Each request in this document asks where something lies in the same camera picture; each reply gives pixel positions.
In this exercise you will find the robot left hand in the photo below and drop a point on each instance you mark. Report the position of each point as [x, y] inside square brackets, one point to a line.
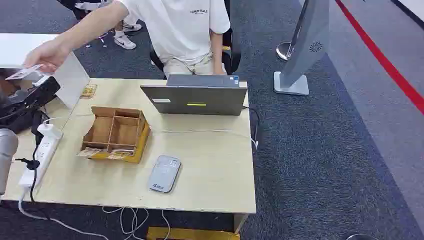
[31, 102]

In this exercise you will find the person's right hand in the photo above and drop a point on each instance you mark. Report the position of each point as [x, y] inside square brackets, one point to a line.
[49, 54]

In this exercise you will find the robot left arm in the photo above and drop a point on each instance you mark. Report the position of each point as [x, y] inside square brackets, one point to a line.
[6, 159]

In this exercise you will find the white side desk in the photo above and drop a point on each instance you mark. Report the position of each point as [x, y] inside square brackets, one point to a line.
[66, 76]

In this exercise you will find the white plug adapter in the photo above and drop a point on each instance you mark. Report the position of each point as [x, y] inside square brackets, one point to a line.
[46, 130]

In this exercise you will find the white power strip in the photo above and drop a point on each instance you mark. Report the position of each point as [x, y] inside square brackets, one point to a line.
[43, 155]

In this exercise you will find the black plug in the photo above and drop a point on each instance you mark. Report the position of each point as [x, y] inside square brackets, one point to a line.
[30, 163]

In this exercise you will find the white sneaker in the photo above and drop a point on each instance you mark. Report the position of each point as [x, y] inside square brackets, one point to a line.
[132, 27]
[125, 42]

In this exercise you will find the wooden compartment box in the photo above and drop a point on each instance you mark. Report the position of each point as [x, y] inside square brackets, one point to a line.
[116, 132]

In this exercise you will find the person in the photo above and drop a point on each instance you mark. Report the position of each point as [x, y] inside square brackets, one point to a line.
[180, 30]

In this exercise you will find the grey card reader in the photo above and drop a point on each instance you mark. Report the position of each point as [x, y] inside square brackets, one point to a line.
[164, 174]

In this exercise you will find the grey laptop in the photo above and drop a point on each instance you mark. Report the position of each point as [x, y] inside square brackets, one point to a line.
[195, 99]

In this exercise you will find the yellow board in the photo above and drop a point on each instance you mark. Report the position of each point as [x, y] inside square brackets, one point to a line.
[192, 234]

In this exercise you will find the red floor tape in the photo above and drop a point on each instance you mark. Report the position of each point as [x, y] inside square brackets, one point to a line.
[384, 61]

